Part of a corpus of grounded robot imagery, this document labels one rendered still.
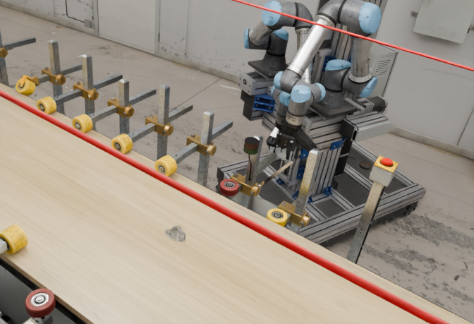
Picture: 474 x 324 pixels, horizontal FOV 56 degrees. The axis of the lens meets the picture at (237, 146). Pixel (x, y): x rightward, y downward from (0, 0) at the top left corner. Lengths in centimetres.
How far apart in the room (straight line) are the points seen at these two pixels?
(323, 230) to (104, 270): 161
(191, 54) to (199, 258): 385
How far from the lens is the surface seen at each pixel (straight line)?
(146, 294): 146
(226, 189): 185
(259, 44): 256
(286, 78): 191
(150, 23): 543
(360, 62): 214
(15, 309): 188
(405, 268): 315
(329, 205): 305
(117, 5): 568
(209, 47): 504
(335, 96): 234
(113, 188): 184
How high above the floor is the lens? 204
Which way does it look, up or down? 32 degrees down
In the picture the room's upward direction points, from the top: 8 degrees clockwise
